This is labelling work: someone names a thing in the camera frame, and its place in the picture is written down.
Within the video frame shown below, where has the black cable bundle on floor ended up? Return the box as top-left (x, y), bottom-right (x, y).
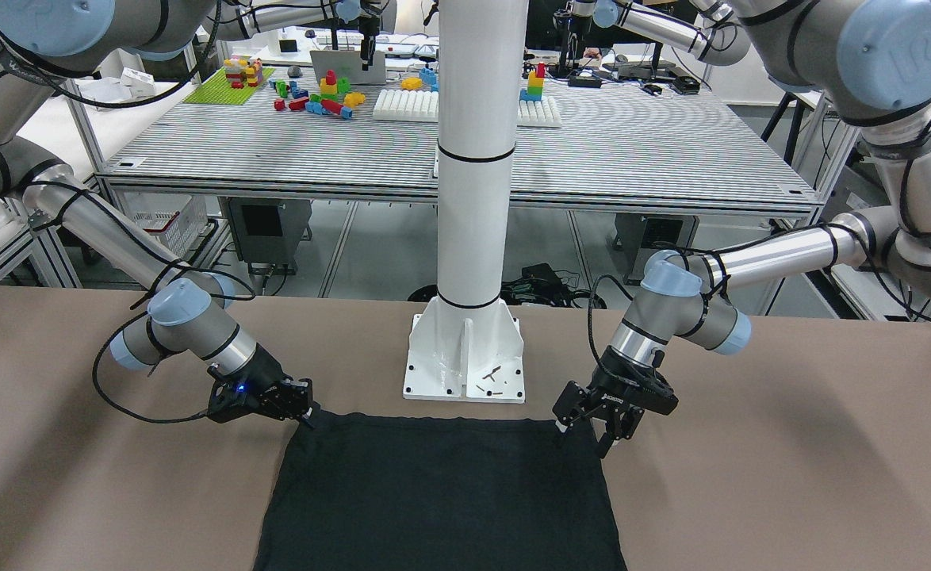
top-left (410, 263), bottom-right (607, 310)

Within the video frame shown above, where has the white lego baseplate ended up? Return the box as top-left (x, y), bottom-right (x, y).
top-left (372, 90), bottom-right (563, 128)

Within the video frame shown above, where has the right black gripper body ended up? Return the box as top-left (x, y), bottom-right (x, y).
top-left (208, 346), bottom-right (313, 423)

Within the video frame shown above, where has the black t-shirt with logo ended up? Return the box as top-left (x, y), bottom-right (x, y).
top-left (253, 411), bottom-right (626, 570)

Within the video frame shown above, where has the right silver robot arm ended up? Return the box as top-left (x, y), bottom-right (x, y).
top-left (0, 1), bottom-right (313, 425)

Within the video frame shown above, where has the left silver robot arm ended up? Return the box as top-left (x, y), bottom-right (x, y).
top-left (553, 1), bottom-right (931, 458)

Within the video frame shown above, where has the green lego baseplate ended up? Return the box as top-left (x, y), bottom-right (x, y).
top-left (182, 67), bottom-right (276, 105)

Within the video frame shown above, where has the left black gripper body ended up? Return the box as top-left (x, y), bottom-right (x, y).
top-left (556, 347), bottom-right (679, 420)

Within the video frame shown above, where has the white plastic basket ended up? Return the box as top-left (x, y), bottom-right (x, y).
top-left (125, 193), bottom-right (208, 256)

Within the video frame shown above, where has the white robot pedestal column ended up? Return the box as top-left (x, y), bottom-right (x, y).
top-left (403, 1), bottom-right (527, 404)

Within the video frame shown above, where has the striped grey work table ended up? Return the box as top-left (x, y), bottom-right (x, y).
top-left (97, 67), bottom-right (823, 318)

